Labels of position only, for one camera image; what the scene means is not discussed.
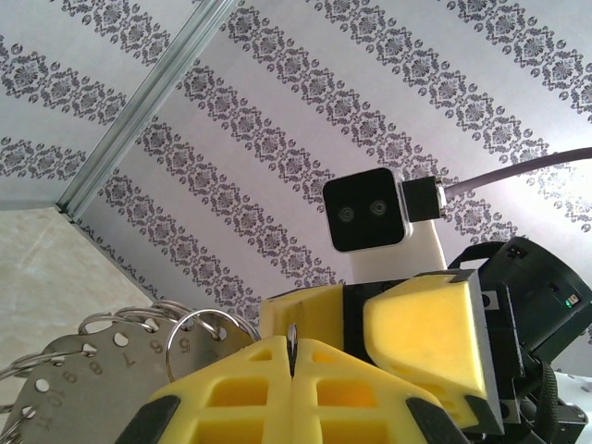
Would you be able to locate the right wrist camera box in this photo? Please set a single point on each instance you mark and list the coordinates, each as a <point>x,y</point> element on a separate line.
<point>365,213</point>

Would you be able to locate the aluminium corner post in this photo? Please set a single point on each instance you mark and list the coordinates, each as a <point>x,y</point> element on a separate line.
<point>155,92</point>

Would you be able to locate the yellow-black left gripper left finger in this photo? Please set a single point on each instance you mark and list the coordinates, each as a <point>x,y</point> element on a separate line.
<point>277,416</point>

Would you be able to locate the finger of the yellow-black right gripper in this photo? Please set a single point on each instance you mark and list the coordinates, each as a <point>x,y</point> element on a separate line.
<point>305,310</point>
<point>425,324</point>

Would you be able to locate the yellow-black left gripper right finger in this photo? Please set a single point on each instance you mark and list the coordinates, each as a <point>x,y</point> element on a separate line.
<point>305,416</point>

